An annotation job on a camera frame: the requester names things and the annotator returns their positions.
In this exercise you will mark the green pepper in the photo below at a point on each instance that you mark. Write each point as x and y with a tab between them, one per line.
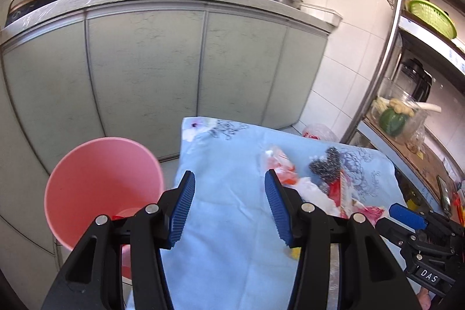
392	123

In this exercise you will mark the black glass kettle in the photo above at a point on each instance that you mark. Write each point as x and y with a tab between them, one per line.
413	79

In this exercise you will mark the colourful wrapper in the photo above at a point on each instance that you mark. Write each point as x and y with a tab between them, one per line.
274	158

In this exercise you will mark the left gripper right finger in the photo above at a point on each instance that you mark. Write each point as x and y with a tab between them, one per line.
280	207

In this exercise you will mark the grey kitchen cabinet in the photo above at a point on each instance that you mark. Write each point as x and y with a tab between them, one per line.
77	70

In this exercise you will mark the light blue floral cloth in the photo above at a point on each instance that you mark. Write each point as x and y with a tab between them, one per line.
230	255

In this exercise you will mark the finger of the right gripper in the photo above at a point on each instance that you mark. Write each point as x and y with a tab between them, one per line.
407	217

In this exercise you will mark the ginger root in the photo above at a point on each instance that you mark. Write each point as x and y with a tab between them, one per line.
400	107

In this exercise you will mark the green plastic basket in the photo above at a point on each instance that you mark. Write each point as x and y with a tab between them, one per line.
433	16

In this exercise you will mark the steel wool scrubber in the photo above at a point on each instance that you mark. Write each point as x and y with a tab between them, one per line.
328	169

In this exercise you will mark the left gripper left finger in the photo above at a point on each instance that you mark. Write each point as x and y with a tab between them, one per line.
180	207

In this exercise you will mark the pink plastic trash bucket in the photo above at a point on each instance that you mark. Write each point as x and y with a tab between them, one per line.
109	176

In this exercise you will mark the metal storage shelf rack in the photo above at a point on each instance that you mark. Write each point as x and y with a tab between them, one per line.
413	108

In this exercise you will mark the red white toothpaste box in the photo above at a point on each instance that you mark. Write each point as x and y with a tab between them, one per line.
341	193

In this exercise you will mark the red white plastic bag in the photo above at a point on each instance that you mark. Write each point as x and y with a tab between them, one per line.
320	132

